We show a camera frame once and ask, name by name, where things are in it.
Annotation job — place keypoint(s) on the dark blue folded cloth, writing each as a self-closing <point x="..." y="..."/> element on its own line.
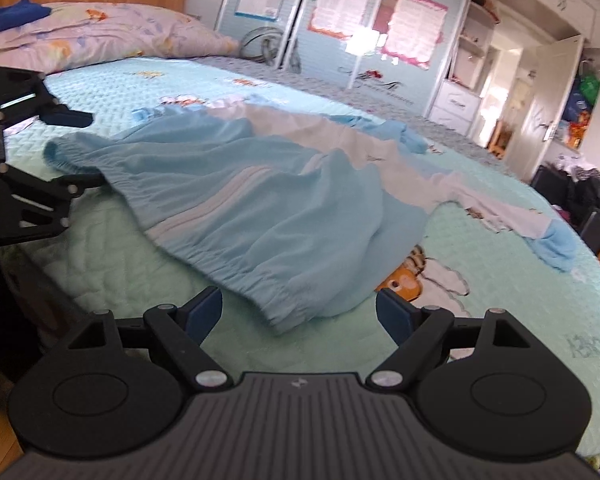
<point x="15" y="15"/>

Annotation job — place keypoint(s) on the orange bordered poster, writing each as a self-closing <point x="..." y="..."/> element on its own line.
<point x="340" y="5"/>

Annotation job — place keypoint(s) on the white door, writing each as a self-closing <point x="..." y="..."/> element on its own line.
<point x="545" y="110"/>

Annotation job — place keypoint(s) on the purple dotted bed sheet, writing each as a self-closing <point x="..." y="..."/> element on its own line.
<point x="405" y="120"/>

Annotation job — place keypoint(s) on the pink floral pillow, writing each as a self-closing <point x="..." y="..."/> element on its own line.
<point x="105" y="30"/>

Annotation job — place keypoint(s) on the green bee printed quilt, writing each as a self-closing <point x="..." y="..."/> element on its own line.
<point x="505" y="310"/>

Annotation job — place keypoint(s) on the wooden chair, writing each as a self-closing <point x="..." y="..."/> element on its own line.
<point x="500" y="140"/>

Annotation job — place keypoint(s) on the pink bordered poster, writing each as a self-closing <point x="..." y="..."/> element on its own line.
<point x="412" y="30"/>

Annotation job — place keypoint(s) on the light blue and white jacket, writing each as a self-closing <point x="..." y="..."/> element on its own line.
<point x="255" y="185"/>

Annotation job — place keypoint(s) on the sliding door wardrobe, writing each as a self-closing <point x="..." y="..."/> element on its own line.
<point x="340" y="55"/>

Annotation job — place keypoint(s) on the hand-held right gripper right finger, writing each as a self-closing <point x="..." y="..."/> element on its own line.
<point x="395" y="317"/>

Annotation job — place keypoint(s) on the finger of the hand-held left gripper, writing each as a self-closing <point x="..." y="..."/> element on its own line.
<point x="55" y="187"/>
<point x="65" y="117"/>

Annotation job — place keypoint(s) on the white open-shelf cabinet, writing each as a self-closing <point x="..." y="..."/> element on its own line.
<point x="582" y="105"/>

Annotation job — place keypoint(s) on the white shelf and drawer unit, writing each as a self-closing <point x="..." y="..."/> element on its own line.
<point x="460" y="100"/>

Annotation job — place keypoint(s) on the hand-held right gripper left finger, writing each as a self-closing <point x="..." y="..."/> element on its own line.
<point x="205" y="312"/>

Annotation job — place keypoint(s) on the grey hoops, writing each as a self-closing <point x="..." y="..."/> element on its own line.
<point x="267" y="50"/>

